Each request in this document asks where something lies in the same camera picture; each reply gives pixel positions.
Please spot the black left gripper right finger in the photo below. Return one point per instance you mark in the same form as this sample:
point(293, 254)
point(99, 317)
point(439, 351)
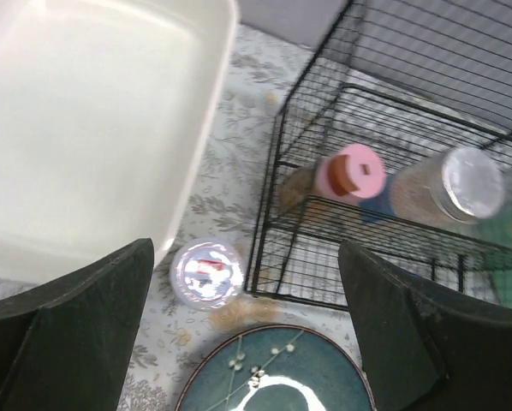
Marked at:
point(424, 346)

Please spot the pink lid toothpick jar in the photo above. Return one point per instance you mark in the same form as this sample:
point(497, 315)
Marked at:
point(349, 176)

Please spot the blue ceramic plate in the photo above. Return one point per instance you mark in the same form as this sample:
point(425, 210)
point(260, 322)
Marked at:
point(277, 367)

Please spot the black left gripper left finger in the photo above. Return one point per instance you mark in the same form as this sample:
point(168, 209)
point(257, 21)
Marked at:
point(66, 344)

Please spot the brown sauce jar white lid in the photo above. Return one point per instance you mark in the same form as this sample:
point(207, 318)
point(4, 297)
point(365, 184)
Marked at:
point(207, 273)

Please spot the white rectangular basin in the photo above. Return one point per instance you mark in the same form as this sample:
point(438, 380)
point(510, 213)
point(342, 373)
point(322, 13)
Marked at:
point(105, 109)

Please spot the silver lid pepper jar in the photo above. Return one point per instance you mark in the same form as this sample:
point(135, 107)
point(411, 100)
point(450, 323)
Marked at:
point(462, 185)

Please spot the green trash bin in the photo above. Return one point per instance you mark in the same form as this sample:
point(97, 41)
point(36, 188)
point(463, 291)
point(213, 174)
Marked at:
point(498, 262)

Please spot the black wire basket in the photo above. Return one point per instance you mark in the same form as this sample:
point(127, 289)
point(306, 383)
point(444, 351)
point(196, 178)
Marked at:
point(410, 79)

